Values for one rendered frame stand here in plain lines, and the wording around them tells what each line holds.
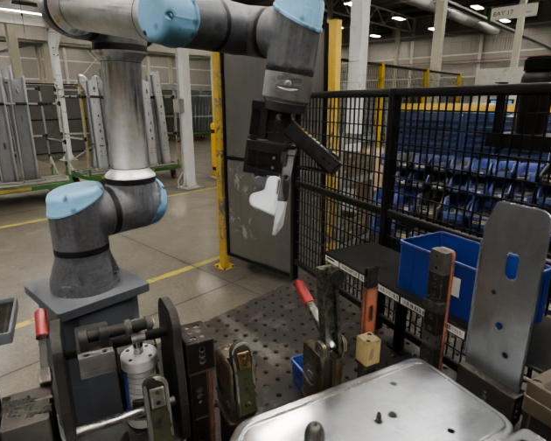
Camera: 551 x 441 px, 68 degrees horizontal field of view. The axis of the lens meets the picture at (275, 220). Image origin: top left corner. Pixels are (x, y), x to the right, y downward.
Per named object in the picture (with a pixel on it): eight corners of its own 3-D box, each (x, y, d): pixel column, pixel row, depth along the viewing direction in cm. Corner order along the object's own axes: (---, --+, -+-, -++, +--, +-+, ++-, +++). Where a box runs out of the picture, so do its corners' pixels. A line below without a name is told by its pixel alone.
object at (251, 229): (341, 308, 313) (355, 19, 257) (331, 315, 303) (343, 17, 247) (226, 263, 400) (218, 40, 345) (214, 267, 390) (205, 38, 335)
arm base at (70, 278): (39, 284, 96) (33, 243, 93) (103, 266, 106) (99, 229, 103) (66, 305, 86) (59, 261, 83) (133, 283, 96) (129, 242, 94)
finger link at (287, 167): (274, 206, 67) (282, 157, 69) (285, 207, 67) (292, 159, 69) (276, 197, 62) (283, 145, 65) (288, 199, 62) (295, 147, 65)
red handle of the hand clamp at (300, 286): (325, 349, 76) (290, 280, 85) (321, 354, 78) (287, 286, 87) (344, 343, 78) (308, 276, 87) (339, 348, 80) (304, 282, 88)
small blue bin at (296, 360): (306, 403, 115) (307, 376, 112) (289, 383, 123) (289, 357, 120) (338, 391, 119) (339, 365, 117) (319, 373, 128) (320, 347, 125)
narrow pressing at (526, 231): (517, 395, 74) (553, 213, 64) (463, 361, 84) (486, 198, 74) (519, 395, 74) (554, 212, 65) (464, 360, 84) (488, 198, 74)
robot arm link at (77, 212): (42, 245, 92) (31, 185, 89) (99, 231, 102) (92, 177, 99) (66, 257, 85) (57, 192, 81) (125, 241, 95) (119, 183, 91)
